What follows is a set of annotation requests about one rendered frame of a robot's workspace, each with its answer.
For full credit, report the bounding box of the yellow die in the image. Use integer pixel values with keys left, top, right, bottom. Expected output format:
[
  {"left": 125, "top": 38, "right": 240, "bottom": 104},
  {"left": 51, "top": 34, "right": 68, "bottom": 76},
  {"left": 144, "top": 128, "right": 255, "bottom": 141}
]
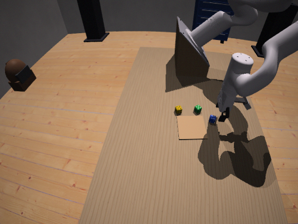
[{"left": 175, "top": 105, "right": 182, "bottom": 114}]

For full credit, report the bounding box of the peach square mat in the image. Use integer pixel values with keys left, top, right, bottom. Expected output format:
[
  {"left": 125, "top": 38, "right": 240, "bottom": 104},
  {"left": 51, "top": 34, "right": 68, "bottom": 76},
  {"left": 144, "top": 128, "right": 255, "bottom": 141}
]
[{"left": 177, "top": 116, "right": 208, "bottom": 140}]

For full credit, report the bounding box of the green die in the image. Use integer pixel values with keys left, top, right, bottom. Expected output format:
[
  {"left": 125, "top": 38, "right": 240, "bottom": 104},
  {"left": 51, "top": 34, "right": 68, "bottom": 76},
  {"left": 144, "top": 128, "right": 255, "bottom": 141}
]
[{"left": 194, "top": 105, "right": 202, "bottom": 113}]

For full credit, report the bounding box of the blue die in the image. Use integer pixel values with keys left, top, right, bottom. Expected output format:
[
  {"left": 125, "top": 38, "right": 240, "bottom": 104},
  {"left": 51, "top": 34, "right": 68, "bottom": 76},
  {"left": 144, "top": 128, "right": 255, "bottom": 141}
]
[{"left": 209, "top": 115, "right": 216, "bottom": 123}]

